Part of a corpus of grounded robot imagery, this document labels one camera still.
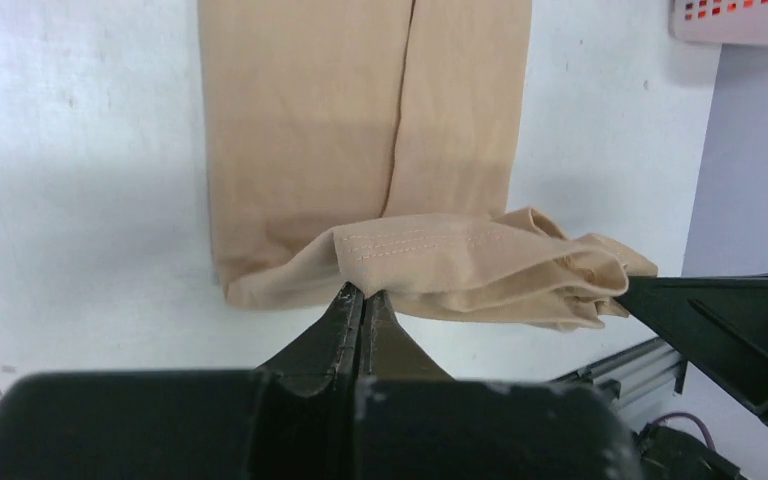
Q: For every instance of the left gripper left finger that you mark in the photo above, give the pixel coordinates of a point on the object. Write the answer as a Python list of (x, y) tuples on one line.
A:
[(324, 352)]

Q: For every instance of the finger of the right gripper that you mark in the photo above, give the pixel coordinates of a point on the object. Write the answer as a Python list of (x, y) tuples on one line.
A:
[(719, 324)]

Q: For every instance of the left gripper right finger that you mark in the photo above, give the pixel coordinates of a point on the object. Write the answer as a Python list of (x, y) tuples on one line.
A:
[(388, 352)]

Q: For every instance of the tan t shirt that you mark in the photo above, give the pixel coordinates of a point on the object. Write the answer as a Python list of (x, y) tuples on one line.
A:
[(371, 143)]

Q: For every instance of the white plastic laundry basket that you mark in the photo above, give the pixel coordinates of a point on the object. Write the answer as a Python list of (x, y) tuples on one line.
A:
[(728, 22)]

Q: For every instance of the aluminium rail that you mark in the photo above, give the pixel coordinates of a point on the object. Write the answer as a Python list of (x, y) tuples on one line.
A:
[(637, 379)]

